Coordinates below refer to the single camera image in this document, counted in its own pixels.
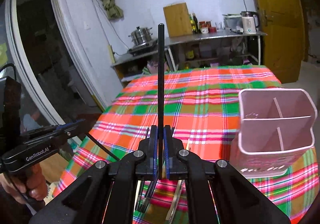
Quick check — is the black chopstick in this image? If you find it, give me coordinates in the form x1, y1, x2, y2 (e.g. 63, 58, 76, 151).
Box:
85, 133, 120, 161
158, 23, 165, 180

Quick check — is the steel kitchen shelf table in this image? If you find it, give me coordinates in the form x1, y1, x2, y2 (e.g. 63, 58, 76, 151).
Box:
165, 30, 267, 71

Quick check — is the person's left hand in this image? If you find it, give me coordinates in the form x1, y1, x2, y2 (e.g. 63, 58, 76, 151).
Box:
1, 164, 48, 204

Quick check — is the black chopstick on table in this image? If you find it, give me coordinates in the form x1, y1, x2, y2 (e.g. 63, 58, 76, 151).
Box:
85, 133, 120, 161

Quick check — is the low steel side table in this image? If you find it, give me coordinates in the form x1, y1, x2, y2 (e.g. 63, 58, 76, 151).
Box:
111, 45, 158, 87

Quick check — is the pink utensil holder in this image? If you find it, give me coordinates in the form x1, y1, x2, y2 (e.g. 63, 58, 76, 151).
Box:
229, 88, 317, 178

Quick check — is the induction cooker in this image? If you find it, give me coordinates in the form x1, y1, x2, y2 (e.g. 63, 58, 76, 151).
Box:
128, 40, 158, 56

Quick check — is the steel steamer pot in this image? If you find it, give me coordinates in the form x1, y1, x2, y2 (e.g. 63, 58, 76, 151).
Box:
129, 26, 152, 46

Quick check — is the dark oil bottle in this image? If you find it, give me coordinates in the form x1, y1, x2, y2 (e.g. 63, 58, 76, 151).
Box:
193, 13, 201, 34

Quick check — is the red lidded jar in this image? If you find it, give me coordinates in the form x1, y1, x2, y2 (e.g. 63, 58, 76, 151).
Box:
199, 22, 209, 34

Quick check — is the wooden cutting board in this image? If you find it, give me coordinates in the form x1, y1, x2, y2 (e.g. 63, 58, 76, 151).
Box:
163, 2, 193, 37

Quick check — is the clear plastic container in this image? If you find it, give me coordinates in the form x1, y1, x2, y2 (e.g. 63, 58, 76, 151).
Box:
223, 14, 244, 33

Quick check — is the white electric kettle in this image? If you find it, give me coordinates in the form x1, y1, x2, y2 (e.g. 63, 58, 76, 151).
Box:
241, 11, 260, 34

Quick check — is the yellow wooden door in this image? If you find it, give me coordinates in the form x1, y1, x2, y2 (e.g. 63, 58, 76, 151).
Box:
257, 0, 305, 83

